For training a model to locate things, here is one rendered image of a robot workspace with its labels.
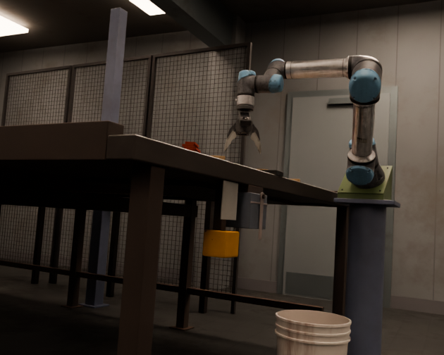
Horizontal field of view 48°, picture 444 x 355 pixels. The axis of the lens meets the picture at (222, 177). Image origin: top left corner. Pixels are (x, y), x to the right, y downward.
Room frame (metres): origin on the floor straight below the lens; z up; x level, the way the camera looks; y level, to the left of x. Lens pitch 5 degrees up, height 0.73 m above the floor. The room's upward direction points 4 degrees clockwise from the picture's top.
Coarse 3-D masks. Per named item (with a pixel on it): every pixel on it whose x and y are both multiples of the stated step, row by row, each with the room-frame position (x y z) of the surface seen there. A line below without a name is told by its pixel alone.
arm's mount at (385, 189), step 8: (384, 168) 2.38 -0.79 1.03; (392, 168) 2.38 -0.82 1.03; (344, 176) 2.44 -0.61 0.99; (392, 176) 2.38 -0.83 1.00; (344, 184) 2.39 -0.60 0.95; (352, 184) 2.37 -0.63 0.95; (384, 184) 2.29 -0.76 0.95; (344, 192) 2.34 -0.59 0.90; (352, 192) 2.32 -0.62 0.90; (360, 192) 2.30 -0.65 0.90; (368, 192) 2.28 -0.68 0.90; (376, 192) 2.27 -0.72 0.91; (384, 192) 2.26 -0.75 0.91
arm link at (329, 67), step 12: (276, 60) 2.11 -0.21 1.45; (312, 60) 2.05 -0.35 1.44; (324, 60) 2.02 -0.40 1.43; (336, 60) 2.00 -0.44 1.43; (348, 60) 1.97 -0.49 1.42; (360, 60) 1.92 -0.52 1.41; (288, 72) 2.07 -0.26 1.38; (300, 72) 2.05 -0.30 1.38; (312, 72) 2.03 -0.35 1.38; (324, 72) 2.02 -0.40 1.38; (336, 72) 2.00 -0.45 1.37; (348, 72) 1.97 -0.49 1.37
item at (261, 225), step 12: (240, 192) 1.64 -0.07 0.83; (252, 192) 1.67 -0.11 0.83; (240, 204) 1.64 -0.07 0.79; (252, 204) 1.64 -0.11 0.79; (264, 204) 1.72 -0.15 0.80; (240, 216) 1.64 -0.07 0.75; (252, 216) 1.64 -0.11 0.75; (264, 216) 1.73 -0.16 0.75; (252, 228) 1.65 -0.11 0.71; (264, 228) 1.73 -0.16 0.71
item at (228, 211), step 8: (224, 184) 1.51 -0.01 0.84; (232, 184) 1.56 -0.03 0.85; (224, 192) 1.51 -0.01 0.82; (232, 192) 1.56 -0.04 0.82; (224, 200) 1.52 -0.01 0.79; (232, 200) 1.56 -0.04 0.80; (224, 208) 1.52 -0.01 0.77; (232, 208) 1.57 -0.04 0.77; (224, 216) 1.52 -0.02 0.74; (232, 216) 1.57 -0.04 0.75
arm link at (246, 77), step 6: (240, 72) 2.05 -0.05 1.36; (246, 72) 2.03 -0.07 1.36; (252, 72) 2.04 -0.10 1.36; (240, 78) 2.04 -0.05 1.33; (246, 78) 2.03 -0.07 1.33; (252, 78) 2.02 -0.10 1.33; (240, 84) 2.04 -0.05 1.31; (246, 84) 2.03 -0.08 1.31; (252, 84) 2.02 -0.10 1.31; (240, 90) 2.04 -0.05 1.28; (246, 90) 2.03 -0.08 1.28; (252, 90) 2.04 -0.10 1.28
